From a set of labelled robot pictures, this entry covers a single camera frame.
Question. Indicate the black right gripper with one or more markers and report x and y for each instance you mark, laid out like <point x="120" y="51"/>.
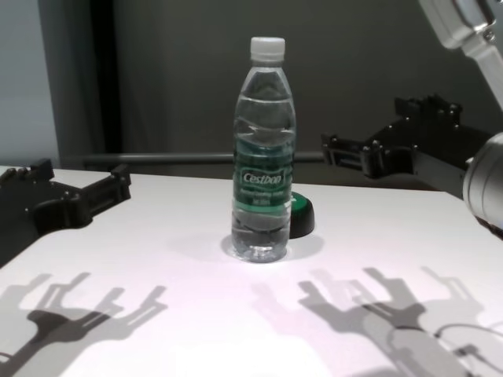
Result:
<point x="432" y="153"/>

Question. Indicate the grey horizontal rail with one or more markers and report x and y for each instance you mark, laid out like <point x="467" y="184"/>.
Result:
<point x="157" y="159"/>

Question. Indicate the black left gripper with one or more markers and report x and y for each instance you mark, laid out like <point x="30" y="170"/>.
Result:
<point x="35" y="216"/>

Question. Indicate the clear water bottle green label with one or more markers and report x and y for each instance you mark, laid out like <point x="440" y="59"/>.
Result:
<point x="261" y="212"/>

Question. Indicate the dark vertical column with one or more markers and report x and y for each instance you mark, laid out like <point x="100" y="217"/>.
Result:
<point x="96" y="78"/>

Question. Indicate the green button black base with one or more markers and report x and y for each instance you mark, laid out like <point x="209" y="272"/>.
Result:
<point x="303" y="218"/>

